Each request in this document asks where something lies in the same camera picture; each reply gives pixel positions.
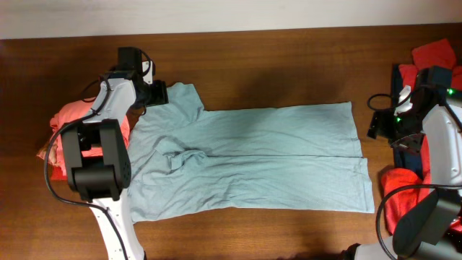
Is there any folded red shirt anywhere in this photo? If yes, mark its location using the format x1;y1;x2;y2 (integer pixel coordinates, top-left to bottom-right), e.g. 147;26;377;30
50;166;67;181

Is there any navy blue garment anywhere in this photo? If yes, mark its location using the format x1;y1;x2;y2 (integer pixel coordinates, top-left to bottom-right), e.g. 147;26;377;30
391;64;423;179

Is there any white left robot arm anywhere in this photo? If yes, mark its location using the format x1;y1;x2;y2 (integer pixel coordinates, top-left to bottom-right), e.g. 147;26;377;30
60;71;168;260

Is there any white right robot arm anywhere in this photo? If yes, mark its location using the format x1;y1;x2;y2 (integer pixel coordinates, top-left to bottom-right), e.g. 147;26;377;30
341;84;461;259

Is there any orange-red crumpled garment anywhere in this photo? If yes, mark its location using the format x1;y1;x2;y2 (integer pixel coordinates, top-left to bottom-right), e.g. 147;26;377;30
381;138;433;234

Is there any light grey-blue t-shirt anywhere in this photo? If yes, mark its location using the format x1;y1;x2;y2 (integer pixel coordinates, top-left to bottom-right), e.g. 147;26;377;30
128;83;375;222

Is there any red printed t-shirt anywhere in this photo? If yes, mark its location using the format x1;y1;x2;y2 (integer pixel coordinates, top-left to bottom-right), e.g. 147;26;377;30
398;39;461;90

